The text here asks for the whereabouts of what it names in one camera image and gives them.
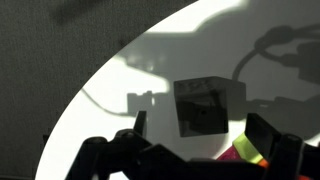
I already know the black perforated cube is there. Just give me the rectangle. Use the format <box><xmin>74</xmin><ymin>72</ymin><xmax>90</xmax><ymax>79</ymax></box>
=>
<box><xmin>172</xmin><ymin>76</ymin><xmax>247</xmax><ymax>139</ymax></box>

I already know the yellow-green block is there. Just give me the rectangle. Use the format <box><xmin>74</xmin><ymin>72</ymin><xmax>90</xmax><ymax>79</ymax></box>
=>
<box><xmin>231</xmin><ymin>131</ymin><xmax>265</xmax><ymax>165</ymax></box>

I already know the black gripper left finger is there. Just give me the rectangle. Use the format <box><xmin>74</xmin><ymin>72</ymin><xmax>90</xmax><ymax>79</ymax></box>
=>
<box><xmin>64</xmin><ymin>110</ymin><xmax>201</xmax><ymax>180</ymax></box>

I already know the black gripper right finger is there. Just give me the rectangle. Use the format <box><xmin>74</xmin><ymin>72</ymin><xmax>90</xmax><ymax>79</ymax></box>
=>
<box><xmin>244</xmin><ymin>112</ymin><xmax>320</xmax><ymax>180</ymax></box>

